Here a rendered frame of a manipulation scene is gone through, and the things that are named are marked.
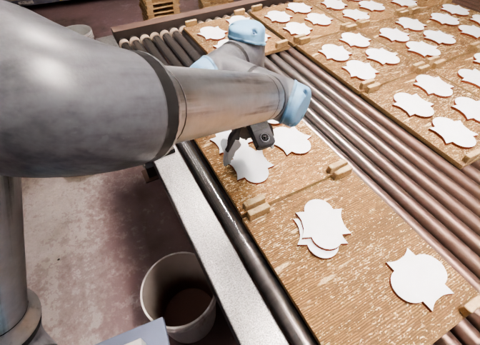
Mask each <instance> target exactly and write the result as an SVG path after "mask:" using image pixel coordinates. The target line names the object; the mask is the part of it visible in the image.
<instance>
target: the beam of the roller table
mask: <svg viewBox="0 0 480 345"><path fill-rule="evenodd" d="M95 40H97V41H100V42H102V43H105V44H108V45H112V46H115V47H119V45H118V44H117V42H116V39H115V38H114V36H113V35H111V36H105V37H101V38H97V39H95ZM119 48H120V47H119ZM174 148H175V153H172V154H169V155H167V156H164V157H162V158H161V159H159V160H156V161H153V162H152V164H153V166H154V168H155V170H156V172H157V174H158V177H159V179H160V181H161V183H162V185H163V187H164V190H165V192H166V194H167V196H168V198H169V201H170V202H171V205H172V206H173V208H174V211H175V213H176V215H177V217H178V219H179V222H180V224H181V226H182V228H183V230H184V232H185V234H186V237H187V239H188V240H189V243H190V245H191V247H192V249H193V251H194V253H195V255H196V258H197V260H198V262H199V264H200V266H201V269H202V271H203V273H204V275H205V277H206V280H207V281H208V283H209V286H210V287H211V290H212V292H213V294H214V296H215V298H216V300H217V303H218V305H219V307H220V309H221V311H222V314H223V315H224V318H225V319H226V322H227V324H228V326H229V328H230V330H231V332H232V334H233V337H234V339H235V341H236V343H237V345H289V343H288V341H287V340H286V338H285V336H284V335H283V333H282V331H281V329H280V328H279V326H278V324H277V322H276V321H275V319H274V317H273V315H272V314H271V312H270V310H269V308H268V306H267V305H266V303H265V301H264V300H263V298H262V296H261V294H260V293H259V290H258V289H257V287H256V285H255V284H254V282H253V280H252V279H251V277H250V275H249V273H248V271H247V270H246V268H245V266H244V265H243V263H242V261H241V259H240V258H239V255H238V254H237V252H236V250H235V248H234V247H233V245H232V243H231V242H230V240H229V238H228V236H227V235H226V233H225V231H224V229H223V228H222V226H221V224H220V223H219V220H218V219H217V217H216V215H215V213H214V212H213V210H212V208H211V207H210V205H209V203H208V201H207V200H206V197H205V196H204V194H203V192H202V191H201V189H200V187H199V185H198V184H197V182H196V180H195V178H194V177H193V175H192V173H191V172H190V170H189V168H188V166H187V165H186V162H185V161H184V159H183V157H182V156H181V154H180V152H179V150H178V149H177V147H176V145H175V144H174Z"/></svg>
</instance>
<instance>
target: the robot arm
mask: <svg viewBox="0 0 480 345"><path fill-rule="evenodd" d="M227 37H228V38H229V40H228V41H227V42H226V43H224V44H223V45H222V46H220V47H219V48H217V49H215V50H213V51H212V52H210V53H209V54H207V55H204V56H202V57H201V58H200V59H199V60H198V61H196V62H194V63H193V64H192V65H191V66H190V67H180V66H164V65H163V64H162V63H161V62H160V61H159V60H158V59H157V58H156V57H155V56H152V55H151V54H148V53H146V52H143V51H137V50H130V49H123V48H119V47H115V46H112V45H108V44H105V43H102V42H100V41H97V40H94V39H91V38H89V37H86V36H84V35H82V34H79V33H77V32H75V31H72V30H71V29H68V28H66V27H64V26H62V25H60V24H57V23H55V22H53V21H51V20H49V19H47V18H45V17H43V16H41V15H39V14H37V13H35V12H33V11H31V10H29V9H26V8H24V7H22V6H19V5H17V4H15V3H13V2H11V1H8V0H0V345H58V344H57V343H56V342H55V341H54V340H53V339H52V338H51V337H50V336H49V335H48V334H47V332H46V331H45V330H44V328H43V326H42V320H41V302H40V300H39V298H38V296H37V295H36V294H35V293H34V292H33V291H32V290H31V289H28V288H27V280H26V254H25V240H24V213H23V199H22V185H21V178H22V177H29V178H54V177H70V176H85V175H93V174H102V173H107V172H112V171H119V170H122V169H128V168H131V167H135V166H141V165H143V164H147V163H149V162H153V161H156V160H159V159H161V158H162V157H164V156H166V155H167V154H168V153H169V152H170V151H171V149H172V148H173V146H174V144H177V143H181V142H184V141H189V140H192V139H197V138H201V137H204V136H209V135H212V134H217V133H221V132H224V131H229V130H232V132H231V133H230V134H229V137H228V139H222V140H221V148H222V151H223V153H224V157H223V164H224V166H227V165H228V164H230V163H231V160H232V158H233V157H234V154H235V152H236V151H237V150H238V149H239V148H240V146H241V143H240V142H239V139H240V137H241V139H245V140H247V139H249V138H251V139H252V141H253V143H254V146H255V148H256V150H258V151H261V150H263V149H267V148H269V147H271V148H272V149H273V148H274V143H275V138H274V130H273V127H272V125H271V124H270V123H269V122H268V120H272V119H273V120H275V121H277V122H278V123H279V124H284V125H287V126H290V127H293V126H296V125H297V124H298V123H299V122H300V121H301V120H302V118H303V117H304V114H305V113H306V110H307V109H308V107H309V103H310V101H311V89H310V88H309V87H308V86H306V85H304V84H301V83H299V82H298V81H297V80H296V79H294V80H292V79H289V78H287V77H285V76H282V75H280V74H277V73H274V72H272V71H269V70H267V69H265V68H264V57H265V46H266V42H265V27H264V25H263V24H262V23H260V22H259V21H255V20H251V19H242V20H238V21H235V22H233V23H231V24H230V26H229V34H228V35H227Z"/></svg>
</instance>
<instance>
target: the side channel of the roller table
mask: <svg viewBox="0 0 480 345"><path fill-rule="evenodd" d="M287 1H289V2H292V1H293V0H242V1H235V2H231V3H228V4H222V5H218V6H211V7H208V8H204V9H197V10H193V11H188V12H184V13H180V14H173V15H170V16H163V17H159V18H155V19H149V20H146V21H139V22H135V23H131V24H125V25H121V26H115V27H111V31H112V34H113V36H114V38H115V39H116V42H117V44H118V45H119V39H120V38H125V39H126V40H128V41H129V37H130V36H133V35H134V36H136V37H137V38H139V35H140V34H142V33H145V34H146V35H148V36H149V33H150V32H151V31H155V32H156V33H158V34H159V31H160V30H161V29H166V30H167V31H169V28H170V27H172V26H173V27H175V28H177V29H178V27H179V26H180V25H182V24H183V25H184V26H186V25H185V21H188V20H191V19H196V20H197V21H203V22H205V21H206V20H207V19H211V20H214V18H215V17H219V18H222V17H223V16H224V15H227V16H231V15H232V14H233V13H234V10H237V9H245V12H247V11H248V10H249V9H251V6H254V5H257V4H262V8H263V7H264V6H267V7H270V6H271V5H272V4H274V5H278V4H279V3H283V4H285V3H286V2H287Z"/></svg>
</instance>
